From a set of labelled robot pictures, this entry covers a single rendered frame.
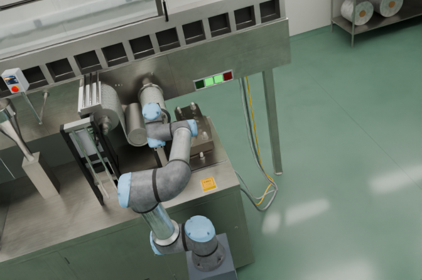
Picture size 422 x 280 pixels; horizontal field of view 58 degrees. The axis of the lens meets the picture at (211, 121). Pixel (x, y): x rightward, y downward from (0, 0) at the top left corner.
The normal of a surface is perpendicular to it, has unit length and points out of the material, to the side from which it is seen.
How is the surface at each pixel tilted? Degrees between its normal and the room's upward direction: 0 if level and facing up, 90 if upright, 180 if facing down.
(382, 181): 0
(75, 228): 0
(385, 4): 90
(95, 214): 0
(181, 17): 90
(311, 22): 90
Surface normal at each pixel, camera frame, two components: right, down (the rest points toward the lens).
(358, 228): -0.18, -0.77
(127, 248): 0.25, 0.56
